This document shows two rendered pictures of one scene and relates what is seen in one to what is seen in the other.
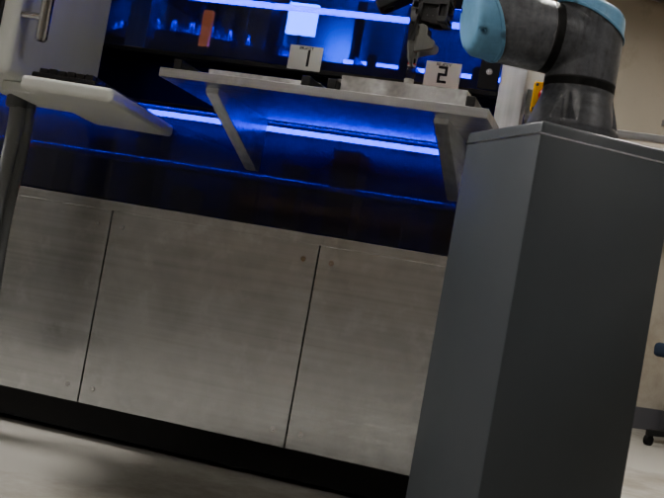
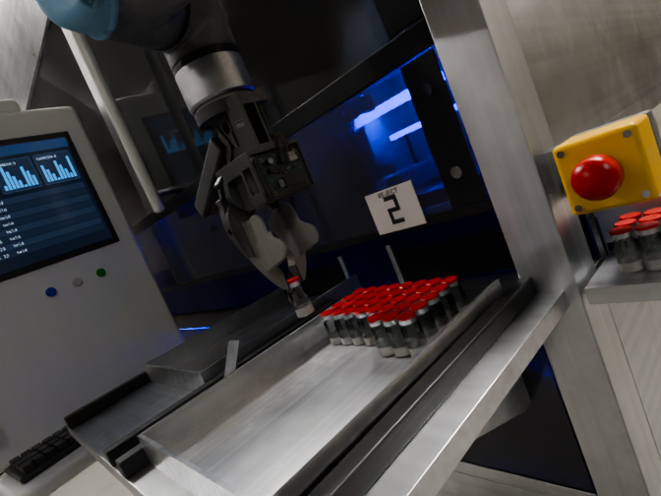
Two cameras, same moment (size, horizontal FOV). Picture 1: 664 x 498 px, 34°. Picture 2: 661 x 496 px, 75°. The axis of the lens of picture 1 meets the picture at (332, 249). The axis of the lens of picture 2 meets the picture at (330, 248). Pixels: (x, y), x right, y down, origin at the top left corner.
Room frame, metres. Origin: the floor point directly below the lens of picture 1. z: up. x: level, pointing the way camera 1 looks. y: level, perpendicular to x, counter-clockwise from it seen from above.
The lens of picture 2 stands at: (1.96, -0.43, 1.08)
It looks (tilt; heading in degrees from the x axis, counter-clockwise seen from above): 7 degrees down; 34
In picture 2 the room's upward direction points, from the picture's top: 23 degrees counter-clockwise
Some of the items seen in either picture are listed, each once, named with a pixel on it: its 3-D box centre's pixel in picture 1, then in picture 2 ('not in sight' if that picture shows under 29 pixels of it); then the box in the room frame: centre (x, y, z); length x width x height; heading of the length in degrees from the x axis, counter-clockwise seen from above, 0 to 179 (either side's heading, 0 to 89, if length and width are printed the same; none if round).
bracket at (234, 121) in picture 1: (233, 131); not in sight; (2.45, 0.27, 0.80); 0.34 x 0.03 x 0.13; 165
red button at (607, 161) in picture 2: not in sight; (598, 176); (2.42, -0.42, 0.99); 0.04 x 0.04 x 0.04; 75
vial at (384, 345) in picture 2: not in sight; (383, 334); (2.36, -0.18, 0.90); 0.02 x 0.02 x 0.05
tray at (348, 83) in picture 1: (418, 108); (327, 370); (2.31, -0.13, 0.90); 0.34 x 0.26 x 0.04; 164
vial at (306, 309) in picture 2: (409, 74); (299, 297); (2.35, -0.10, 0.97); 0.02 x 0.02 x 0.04
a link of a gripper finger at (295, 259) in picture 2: (425, 49); (301, 238); (2.36, -0.13, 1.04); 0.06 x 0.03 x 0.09; 74
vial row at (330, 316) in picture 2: not in sight; (374, 325); (2.39, -0.15, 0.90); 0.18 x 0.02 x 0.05; 74
